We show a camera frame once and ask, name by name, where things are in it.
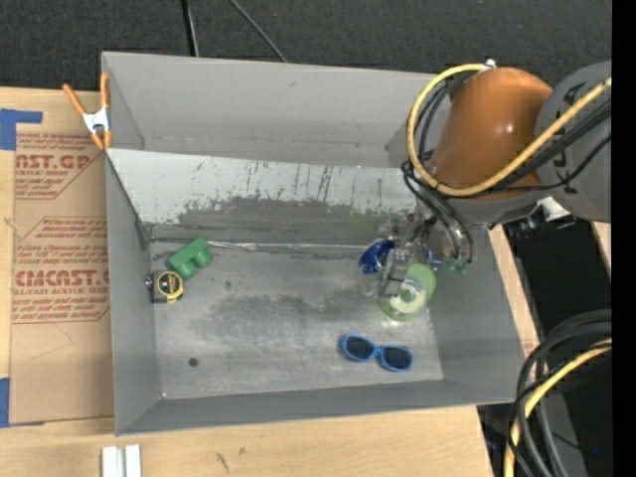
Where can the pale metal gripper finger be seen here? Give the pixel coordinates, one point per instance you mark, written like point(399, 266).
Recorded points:
point(391, 275)

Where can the blue crumpled packet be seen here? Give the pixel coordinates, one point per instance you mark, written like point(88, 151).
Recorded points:
point(373, 259)

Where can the clear green cup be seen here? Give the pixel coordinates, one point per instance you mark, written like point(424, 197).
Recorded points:
point(415, 296)

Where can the blue sunglasses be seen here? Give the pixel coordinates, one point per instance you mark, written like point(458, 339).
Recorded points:
point(377, 353)

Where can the grey metal bin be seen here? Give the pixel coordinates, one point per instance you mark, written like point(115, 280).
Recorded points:
point(278, 326)

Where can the green toy block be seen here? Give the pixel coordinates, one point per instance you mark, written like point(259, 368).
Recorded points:
point(188, 260)

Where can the yellow and black tape measure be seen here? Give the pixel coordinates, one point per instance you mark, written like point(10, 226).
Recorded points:
point(168, 286)

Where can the brown cardboard board red print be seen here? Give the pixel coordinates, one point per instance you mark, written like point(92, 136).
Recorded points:
point(59, 356)

